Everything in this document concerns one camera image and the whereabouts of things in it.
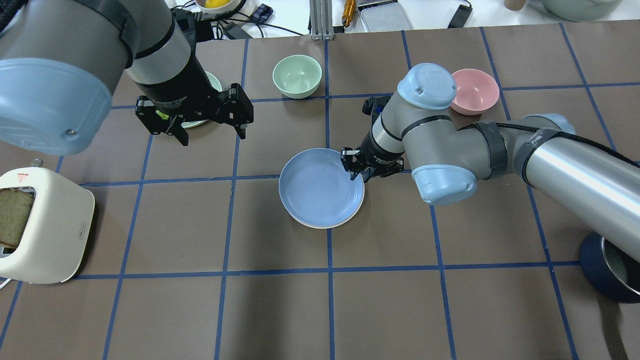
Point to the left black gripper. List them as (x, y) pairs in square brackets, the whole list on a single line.
[(176, 86)]

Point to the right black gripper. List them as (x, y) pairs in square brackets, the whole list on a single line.
[(376, 152)]

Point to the blue plate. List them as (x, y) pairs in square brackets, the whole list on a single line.
[(317, 175)]

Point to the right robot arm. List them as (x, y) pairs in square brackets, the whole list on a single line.
[(593, 182)]

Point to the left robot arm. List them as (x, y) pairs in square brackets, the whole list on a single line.
[(61, 61)]

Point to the green plate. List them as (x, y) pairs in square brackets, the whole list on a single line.
[(215, 84)]

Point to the cream white plate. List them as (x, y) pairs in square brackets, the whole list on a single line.
[(323, 215)]

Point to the green bowl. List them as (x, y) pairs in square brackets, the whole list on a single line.
[(297, 76)]

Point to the beige bowl with fruit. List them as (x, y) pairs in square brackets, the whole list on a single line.
[(219, 7)]

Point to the pink bowl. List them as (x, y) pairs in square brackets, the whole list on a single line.
[(476, 92)]

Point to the white toaster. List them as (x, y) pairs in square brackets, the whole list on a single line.
[(56, 232)]

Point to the toast slice in toaster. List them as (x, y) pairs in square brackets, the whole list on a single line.
[(15, 209)]

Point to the dark blue pot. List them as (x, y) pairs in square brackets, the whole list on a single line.
[(609, 270)]

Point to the aluminium frame post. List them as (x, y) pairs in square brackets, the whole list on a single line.
[(321, 20)]

